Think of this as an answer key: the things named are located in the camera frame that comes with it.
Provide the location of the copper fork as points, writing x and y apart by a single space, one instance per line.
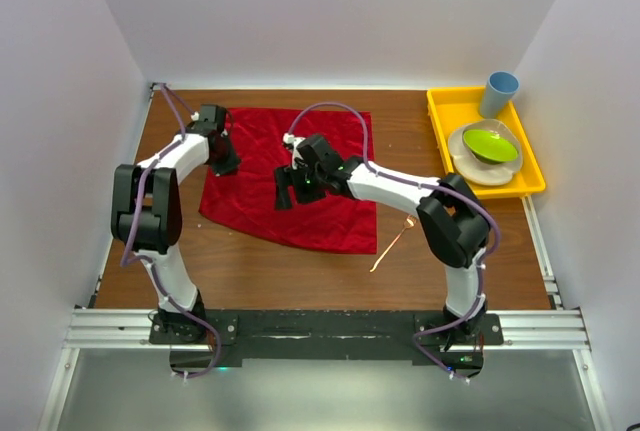
409 223

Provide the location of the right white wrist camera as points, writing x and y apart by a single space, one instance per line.
291 143

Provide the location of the red cloth napkin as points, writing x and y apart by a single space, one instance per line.
247 201

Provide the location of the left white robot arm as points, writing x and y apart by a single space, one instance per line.
146 215

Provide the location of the white plate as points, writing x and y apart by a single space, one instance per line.
477 171

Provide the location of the green bowl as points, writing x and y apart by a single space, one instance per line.
489 146

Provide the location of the yellow plastic tray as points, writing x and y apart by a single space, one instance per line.
450 108

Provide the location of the blue plastic cup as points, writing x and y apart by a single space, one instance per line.
500 88

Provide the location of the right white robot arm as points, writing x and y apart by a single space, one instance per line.
455 224

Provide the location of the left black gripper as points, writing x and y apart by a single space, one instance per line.
231 163

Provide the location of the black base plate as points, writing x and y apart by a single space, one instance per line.
352 335

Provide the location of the aluminium frame rail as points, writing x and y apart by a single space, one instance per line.
521 330

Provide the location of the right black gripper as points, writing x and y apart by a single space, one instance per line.
286 177

